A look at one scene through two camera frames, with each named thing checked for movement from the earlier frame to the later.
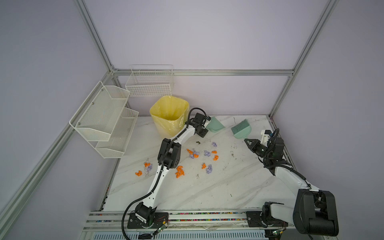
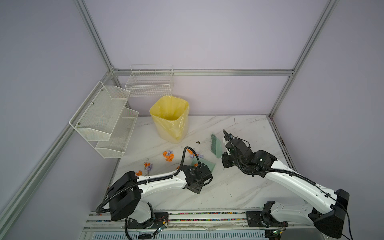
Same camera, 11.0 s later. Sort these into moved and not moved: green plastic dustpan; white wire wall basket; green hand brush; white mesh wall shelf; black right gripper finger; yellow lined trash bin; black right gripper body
Moved: black right gripper body; green plastic dustpan; black right gripper finger; green hand brush
Not moved: yellow lined trash bin; white mesh wall shelf; white wire wall basket
